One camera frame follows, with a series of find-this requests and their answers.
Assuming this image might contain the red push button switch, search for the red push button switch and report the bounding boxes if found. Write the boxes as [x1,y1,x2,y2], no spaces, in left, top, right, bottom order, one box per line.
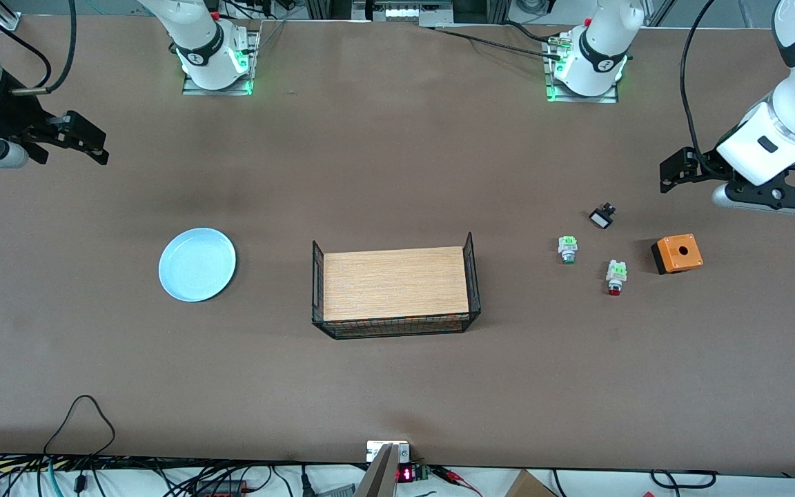
[605,260,629,298]

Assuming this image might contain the light blue round plate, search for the light blue round plate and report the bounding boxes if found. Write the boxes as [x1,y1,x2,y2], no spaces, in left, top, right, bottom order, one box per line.
[158,228,237,303]

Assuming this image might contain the wooden board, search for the wooden board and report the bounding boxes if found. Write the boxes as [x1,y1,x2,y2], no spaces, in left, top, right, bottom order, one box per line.
[323,246,471,322]

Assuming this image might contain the brown cardboard piece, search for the brown cardboard piece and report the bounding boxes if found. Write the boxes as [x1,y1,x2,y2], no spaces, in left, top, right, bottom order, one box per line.
[504,469,558,497]

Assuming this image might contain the black red power strip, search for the black red power strip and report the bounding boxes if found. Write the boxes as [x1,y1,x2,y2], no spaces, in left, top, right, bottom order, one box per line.
[192,481,248,497]

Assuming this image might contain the grey metal bar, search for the grey metal bar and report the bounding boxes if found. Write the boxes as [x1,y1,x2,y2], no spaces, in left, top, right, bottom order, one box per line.
[355,444,399,497]

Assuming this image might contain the orange button enclosure box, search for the orange button enclosure box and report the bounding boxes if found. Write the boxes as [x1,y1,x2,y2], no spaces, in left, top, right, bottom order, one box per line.
[650,233,704,275]

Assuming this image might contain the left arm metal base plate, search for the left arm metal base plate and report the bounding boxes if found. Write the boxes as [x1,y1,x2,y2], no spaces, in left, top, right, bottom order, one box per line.
[544,36,620,104]

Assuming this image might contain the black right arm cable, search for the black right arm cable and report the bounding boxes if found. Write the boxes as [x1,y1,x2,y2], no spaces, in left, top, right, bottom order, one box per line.
[0,0,79,95]

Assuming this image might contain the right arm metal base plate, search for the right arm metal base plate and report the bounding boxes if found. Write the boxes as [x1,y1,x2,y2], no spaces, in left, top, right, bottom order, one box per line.
[182,28,261,96]

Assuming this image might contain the thick black table cable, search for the thick black table cable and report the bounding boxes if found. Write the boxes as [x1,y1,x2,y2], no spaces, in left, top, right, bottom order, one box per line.
[504,19,565,43]

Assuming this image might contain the thin black table cable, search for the thin black table cable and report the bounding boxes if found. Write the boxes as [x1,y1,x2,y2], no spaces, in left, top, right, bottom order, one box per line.
[429,26,565,61]

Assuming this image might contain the black looped cable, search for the black looped cable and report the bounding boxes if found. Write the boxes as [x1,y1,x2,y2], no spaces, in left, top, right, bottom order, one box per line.
[43,394,117,460]

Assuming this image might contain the black flat-looped cable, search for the black flat-looped cable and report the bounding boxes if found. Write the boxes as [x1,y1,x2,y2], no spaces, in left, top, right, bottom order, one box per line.
[649,469,717,489]

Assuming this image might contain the black wire basket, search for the black wire basket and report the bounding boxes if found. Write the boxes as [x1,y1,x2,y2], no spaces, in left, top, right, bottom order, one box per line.
[311,231,482,340]

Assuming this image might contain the red clip lead wires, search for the red clip lead wires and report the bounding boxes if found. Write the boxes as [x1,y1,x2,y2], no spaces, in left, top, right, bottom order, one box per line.
[431,465,482,497]

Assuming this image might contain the silver camera mount bracket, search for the silver camera mount bracket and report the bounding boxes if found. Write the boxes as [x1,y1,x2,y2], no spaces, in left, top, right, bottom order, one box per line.
[366,440,411,464]

